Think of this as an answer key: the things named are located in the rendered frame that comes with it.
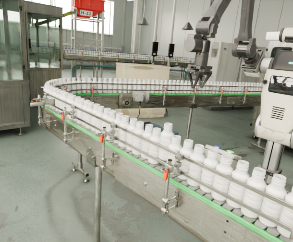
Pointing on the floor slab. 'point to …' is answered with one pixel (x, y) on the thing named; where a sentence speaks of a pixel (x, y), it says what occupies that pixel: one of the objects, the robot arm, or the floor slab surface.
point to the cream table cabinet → (158, 73)
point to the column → (136, 26)
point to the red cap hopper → (87, 13)
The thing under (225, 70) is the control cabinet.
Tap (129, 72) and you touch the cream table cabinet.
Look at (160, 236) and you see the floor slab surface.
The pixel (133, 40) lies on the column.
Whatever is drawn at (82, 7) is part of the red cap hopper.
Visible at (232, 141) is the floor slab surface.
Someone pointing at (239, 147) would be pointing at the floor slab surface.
